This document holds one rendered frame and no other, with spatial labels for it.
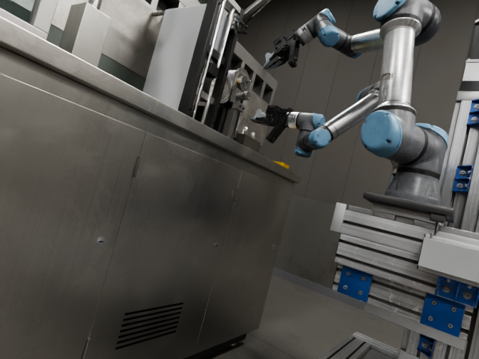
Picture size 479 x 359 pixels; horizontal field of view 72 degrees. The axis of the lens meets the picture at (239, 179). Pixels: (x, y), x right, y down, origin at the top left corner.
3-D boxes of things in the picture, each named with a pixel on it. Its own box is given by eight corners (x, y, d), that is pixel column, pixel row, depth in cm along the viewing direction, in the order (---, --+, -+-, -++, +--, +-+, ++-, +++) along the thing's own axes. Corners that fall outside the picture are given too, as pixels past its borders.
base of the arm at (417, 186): (440, 213, 100) (447, 181, 101) (438, 206, 88) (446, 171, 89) (388, 202, 109) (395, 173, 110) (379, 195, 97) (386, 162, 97)
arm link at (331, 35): (350, 38, 135) (341, 26, 143) (329, 25, 131) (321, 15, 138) (338, 55, 140) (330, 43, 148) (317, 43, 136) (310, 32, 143)
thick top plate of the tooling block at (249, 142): (242, 145, 166) (246, 134, 167) (184, 137, 188) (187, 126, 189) (258, 153, 180) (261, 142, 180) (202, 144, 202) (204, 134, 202)
